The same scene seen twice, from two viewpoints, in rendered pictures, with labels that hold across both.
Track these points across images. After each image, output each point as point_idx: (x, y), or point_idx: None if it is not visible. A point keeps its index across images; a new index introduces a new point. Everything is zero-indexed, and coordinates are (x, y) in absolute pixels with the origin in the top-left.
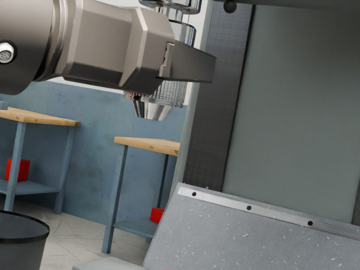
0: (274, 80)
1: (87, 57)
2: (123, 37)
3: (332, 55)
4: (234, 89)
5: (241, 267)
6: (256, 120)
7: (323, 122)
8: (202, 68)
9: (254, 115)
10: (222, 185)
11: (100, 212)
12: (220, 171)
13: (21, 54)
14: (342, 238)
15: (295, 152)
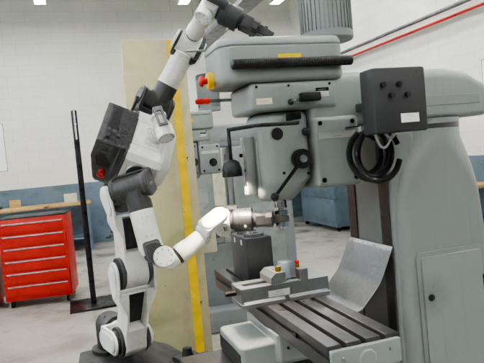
0: (361, 199)
1: (258, 223)
2: (264, 218)
3: (370, 190)
4: (354, 204)
5: (359, 261)
6: (361, 213)
7: (372, 212)
8: (285, 218)
9: (360, 212)
10: (358, 235)
11: None
12: (356, 231)
13: (248, 225)
14: (379, 248)
15: (369, 222)
